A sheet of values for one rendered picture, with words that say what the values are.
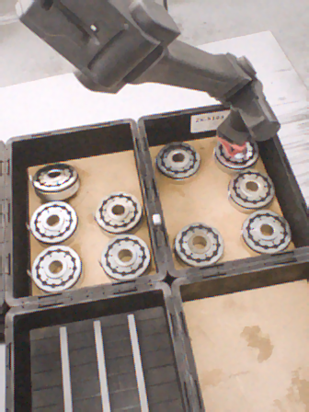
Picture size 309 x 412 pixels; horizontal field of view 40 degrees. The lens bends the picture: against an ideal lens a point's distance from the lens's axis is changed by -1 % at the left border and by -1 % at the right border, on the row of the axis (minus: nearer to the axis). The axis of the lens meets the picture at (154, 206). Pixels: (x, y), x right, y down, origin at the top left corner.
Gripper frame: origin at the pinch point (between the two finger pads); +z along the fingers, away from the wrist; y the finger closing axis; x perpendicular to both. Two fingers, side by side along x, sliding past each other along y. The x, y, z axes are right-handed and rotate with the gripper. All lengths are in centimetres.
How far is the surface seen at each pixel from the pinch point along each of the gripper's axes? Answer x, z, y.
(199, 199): -0.3, 3.7, -14.9
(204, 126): 9.4, -0.5, 0.0
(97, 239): 11.1, 3.2, -37.0
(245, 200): -9.2, 1.0, -10.3
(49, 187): 25.8, -2.1, -35.5
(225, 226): -9.1, 3.6, -17.0
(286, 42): 49, 91, 142
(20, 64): 159, 89, 36
